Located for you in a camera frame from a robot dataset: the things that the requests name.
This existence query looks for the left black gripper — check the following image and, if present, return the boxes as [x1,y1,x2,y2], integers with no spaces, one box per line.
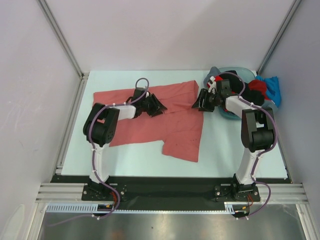
[140,93,167,118]

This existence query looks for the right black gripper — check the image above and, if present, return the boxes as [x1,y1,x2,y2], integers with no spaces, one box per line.
[192,88,221,112]

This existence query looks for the pink t shirt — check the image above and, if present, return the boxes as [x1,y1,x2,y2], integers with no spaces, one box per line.
[93,79,205,164]

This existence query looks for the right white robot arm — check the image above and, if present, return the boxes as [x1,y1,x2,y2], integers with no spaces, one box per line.
[192,79,278,201]

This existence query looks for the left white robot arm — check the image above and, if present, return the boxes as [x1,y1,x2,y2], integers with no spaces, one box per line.
[83,87,167,200]

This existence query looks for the bright red t shirt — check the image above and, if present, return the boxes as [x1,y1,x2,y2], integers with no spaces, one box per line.
[215,75,223,82]

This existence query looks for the grey blue t shirt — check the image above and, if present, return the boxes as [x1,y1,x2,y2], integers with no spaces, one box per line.
[203,66,221,89]

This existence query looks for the black t shirt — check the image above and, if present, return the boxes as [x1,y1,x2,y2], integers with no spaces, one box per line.
[220,71,265,106]

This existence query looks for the dark red t shirt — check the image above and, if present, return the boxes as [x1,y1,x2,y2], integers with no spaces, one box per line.
[248,79,269,100]

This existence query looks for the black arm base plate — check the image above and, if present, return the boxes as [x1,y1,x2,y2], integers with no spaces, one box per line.
[49,174,292,212]

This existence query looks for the left aluminium corner post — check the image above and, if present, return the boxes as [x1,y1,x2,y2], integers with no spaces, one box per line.
[36,0,85,79]

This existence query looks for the aluminium corner post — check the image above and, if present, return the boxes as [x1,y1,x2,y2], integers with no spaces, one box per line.
[256,0,304,74]
[36,0,85,79]

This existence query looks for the white slotted cable duct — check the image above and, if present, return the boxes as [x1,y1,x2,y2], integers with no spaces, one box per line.
[46,202,249,215]

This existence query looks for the aluminium front frame rail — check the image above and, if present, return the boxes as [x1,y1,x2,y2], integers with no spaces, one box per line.
[35,183,309,204]

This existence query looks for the right aluminium corner post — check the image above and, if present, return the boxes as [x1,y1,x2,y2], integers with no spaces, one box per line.
[256,0,304,74]

